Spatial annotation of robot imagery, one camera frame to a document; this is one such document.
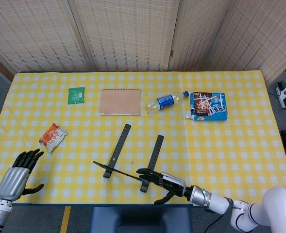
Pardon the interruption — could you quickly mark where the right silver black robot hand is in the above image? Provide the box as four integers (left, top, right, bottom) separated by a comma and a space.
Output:
136, 167, 187, 205

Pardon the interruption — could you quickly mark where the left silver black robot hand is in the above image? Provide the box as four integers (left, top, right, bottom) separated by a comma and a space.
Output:
0, 149, 45, 201

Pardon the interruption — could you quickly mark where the black folding laptop stand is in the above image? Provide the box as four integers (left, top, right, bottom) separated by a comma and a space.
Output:
93, 123, 165, 193

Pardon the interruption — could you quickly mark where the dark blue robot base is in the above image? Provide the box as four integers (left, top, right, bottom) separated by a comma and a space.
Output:
89, 206, 193, 233

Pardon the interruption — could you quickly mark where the orange white snack bag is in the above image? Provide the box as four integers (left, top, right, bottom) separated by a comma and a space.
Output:
39, 122, 68, 152

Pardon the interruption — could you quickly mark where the yellow white checked tablecloth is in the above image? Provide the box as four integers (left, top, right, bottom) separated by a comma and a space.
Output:
0, 70, 286, 206

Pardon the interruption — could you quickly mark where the clear bottle with blue label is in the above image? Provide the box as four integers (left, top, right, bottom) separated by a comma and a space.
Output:
145, 91, 190, 115

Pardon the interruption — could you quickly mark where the blue snack box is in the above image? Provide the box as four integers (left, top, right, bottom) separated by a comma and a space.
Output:
185, 91, 229, 122

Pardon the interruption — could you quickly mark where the brown spiral notebook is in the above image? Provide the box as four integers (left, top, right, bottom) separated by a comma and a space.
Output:
99, 89, 142, 116

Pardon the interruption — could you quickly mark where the green flat packet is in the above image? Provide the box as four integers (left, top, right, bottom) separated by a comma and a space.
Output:
67, 87, 85, 105

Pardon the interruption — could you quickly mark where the white power strip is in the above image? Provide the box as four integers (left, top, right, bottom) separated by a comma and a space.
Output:
275, 82, 286, 109

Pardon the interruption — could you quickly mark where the woven folding screen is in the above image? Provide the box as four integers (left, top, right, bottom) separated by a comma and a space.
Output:
0, 0, 286, 83

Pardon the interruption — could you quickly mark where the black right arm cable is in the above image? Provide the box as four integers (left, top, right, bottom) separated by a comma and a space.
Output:
204, 213, 221, 233

